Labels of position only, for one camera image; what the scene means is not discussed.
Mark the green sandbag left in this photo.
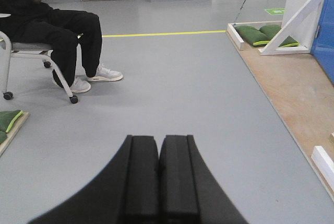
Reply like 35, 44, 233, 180
234, 25, 270, 46

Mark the white wooden edge rail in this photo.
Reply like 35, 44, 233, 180
226, 23, 246, 51

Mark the green sandbag right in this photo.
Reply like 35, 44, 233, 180
259, 25, 299, 47

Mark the seated person in black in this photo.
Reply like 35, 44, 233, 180
1, 0, 102, 86

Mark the white block near platform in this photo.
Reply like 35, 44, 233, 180
311, 146, 333, 184

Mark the green sandbag near chair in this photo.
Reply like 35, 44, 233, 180
1, 110, 24, 133

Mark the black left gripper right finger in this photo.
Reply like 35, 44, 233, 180
159, 135, 248, 223

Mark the white sneaker front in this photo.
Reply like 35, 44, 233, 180
87, 64, 123, 81

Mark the white door frame brace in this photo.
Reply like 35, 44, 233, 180
259, 0, 323, 55

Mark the small wooden platform left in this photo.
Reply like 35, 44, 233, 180
0, 112, 30, 156

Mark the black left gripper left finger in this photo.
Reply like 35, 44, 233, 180
31, 135, 159, 223

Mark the white wall panel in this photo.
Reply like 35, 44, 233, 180
279, 0, 324, 54

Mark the wooden base platform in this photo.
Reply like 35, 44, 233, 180
227, 34, 333, 196

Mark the white sneaker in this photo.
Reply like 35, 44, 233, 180
51, 69, 92, 93
87, 64, 123, 81

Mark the blue door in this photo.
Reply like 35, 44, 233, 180
311, 0, 333, 84

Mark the white sneaker rear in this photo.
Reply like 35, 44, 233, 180
51, 69, 92, 93

